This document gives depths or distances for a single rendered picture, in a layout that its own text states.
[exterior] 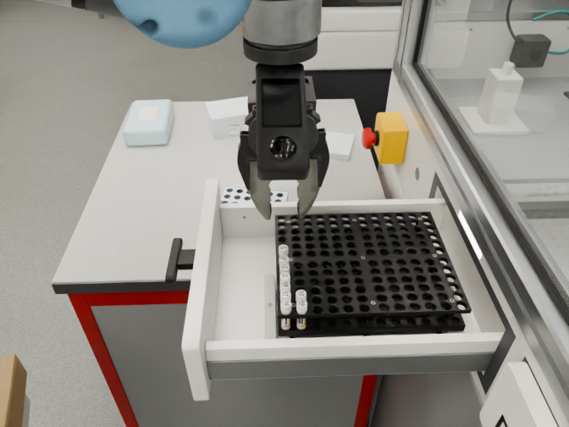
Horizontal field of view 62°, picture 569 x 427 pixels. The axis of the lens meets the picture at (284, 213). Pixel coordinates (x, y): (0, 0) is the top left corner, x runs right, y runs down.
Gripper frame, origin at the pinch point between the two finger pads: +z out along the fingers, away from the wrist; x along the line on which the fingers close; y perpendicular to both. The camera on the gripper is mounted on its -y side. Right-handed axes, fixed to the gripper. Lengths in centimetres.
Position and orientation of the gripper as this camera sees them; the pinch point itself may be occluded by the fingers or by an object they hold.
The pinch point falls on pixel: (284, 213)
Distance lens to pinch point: 56.4
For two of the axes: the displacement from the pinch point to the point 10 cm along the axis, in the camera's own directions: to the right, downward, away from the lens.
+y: -0.4, -6.4, 7.7
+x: -10.0, 0.4, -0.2
